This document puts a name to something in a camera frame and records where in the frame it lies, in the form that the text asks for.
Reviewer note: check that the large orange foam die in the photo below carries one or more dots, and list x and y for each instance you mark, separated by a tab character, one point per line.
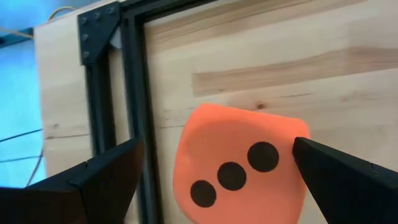
233	140

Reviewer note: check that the black aluminium table frame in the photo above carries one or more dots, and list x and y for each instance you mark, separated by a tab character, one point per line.
96	31

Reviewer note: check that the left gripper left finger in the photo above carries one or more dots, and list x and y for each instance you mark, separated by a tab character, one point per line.
77	199

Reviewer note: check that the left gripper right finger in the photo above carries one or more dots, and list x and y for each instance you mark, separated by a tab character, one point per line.
357	196

